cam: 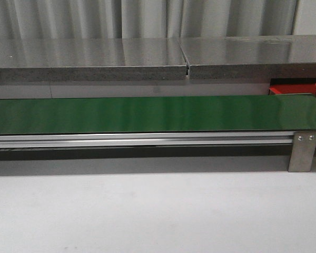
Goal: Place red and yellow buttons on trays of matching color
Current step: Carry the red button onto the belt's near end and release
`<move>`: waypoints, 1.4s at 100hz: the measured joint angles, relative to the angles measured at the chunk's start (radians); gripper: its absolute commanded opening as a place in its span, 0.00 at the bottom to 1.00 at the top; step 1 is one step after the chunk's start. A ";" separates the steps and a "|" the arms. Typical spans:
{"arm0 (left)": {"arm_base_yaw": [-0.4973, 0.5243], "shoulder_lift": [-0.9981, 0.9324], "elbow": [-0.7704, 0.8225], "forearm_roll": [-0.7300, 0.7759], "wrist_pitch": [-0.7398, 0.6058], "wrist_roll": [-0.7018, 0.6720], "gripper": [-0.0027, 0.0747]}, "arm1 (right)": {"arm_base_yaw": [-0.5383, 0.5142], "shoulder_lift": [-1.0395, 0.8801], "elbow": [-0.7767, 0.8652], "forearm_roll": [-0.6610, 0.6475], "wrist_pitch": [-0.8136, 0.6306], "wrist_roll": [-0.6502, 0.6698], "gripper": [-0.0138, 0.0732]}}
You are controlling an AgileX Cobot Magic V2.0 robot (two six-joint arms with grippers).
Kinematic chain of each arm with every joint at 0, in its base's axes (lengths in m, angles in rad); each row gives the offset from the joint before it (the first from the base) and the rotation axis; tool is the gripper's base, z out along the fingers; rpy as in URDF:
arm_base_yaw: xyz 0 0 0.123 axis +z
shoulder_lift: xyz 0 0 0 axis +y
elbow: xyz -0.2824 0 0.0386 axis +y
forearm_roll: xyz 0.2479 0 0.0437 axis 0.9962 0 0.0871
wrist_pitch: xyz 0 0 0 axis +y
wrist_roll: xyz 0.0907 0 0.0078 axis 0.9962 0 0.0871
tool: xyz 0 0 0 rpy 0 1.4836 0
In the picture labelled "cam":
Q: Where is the red tray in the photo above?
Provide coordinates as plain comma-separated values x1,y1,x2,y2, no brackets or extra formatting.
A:
269,78,316,97

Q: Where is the left grey stone slab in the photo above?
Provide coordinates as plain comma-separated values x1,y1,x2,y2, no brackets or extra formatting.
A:
0,38,187,82

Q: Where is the grey stone slab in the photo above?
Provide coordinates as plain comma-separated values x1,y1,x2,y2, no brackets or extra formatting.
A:
179,35,316,80
0,38,187,82

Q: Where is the right grey stone slab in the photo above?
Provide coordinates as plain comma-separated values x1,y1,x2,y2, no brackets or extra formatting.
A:
179,35,316,80

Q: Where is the green conveyor belt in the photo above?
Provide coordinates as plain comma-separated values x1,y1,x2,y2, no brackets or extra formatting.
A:
0,95,316,135

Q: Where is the grey curtain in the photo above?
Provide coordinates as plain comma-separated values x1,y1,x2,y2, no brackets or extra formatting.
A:
0,1,316,39

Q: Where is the aluminium conveyor frame rail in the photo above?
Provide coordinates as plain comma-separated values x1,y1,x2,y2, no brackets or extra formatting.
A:
0,131,294,149

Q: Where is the steel conveyor support bracket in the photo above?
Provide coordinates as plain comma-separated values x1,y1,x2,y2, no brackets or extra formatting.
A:
288,131,316,172

